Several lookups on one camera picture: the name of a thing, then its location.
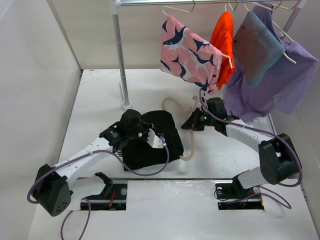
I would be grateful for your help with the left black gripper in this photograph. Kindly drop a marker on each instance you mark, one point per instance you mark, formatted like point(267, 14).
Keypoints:
point(147, 126)

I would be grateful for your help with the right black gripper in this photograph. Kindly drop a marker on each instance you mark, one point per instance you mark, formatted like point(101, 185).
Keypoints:
point(193, 121)

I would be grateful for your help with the black trousers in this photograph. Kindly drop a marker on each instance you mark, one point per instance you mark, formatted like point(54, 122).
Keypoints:
point(138, 154)

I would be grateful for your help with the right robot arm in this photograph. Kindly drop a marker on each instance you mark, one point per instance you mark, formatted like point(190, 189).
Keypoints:
point(278, 159)

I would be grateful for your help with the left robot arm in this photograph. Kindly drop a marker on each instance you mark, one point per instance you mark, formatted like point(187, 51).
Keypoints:
point(53, 185)

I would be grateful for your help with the hanger under orange garment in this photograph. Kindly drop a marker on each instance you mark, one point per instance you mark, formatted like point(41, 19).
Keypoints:
point(226, 6)

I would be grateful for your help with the hanger under pink garment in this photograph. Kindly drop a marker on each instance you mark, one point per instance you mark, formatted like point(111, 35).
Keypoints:
point(178, 9)

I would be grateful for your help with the hanger under purple shirt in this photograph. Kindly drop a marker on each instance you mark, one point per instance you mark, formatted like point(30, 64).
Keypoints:
point(295, 10)

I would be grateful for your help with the pink floral garment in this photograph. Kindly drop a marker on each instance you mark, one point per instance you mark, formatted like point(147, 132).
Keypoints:
point(188, 56)

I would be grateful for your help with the orange garment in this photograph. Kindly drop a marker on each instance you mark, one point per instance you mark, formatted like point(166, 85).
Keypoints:
point(223, 38)

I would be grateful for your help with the blue denim garment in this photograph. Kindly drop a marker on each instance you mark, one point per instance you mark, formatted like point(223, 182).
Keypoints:
point(255, 49)

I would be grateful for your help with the purple shirt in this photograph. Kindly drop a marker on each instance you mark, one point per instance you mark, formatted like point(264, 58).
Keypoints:
point(281, 87)

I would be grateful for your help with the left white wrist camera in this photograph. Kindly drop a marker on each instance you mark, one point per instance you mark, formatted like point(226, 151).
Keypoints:
point(154, 140)

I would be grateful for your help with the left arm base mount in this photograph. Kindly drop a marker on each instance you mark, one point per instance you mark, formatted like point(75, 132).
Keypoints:
point(103, 193)

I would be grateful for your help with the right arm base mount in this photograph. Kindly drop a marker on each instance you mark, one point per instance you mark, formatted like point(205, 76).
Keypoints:
point(231, 196)

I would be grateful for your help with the white clothes rack frame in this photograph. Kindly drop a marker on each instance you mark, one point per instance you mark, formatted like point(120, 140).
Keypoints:
point(114, 9)

